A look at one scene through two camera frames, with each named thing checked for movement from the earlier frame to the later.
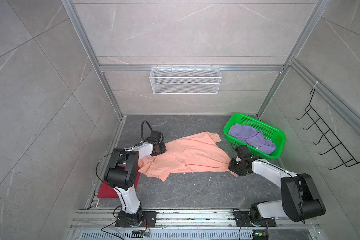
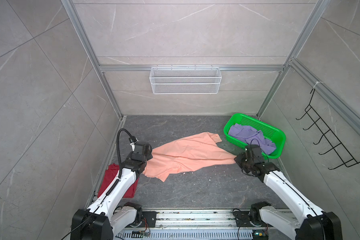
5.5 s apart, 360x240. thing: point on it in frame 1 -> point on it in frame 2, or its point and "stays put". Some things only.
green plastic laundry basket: [262, 140] stays put
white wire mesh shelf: [185, 80] stays put
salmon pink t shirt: [199, 151] stays put
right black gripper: [231, 167] -> [238, 158]
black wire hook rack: [337, 146] stays put
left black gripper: [164, 148] -> [149, 155]
